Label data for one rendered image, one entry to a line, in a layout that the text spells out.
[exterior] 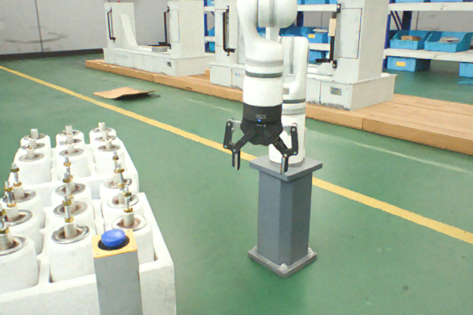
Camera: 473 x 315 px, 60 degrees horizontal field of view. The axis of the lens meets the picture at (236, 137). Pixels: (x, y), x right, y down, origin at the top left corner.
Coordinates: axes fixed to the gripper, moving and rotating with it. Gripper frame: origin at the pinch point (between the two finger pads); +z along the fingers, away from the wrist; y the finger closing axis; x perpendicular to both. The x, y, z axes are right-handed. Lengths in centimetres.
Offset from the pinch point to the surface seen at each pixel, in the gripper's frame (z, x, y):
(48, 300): 22.8, -20.4, -37.0
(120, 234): 5.3, -20.5, -20.5
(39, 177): 23, 25, -72
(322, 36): 33, 530, 11
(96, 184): 26, 32, -57
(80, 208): 14.7, -0.2, -41.5
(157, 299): 28.7, -9.6, -19.6
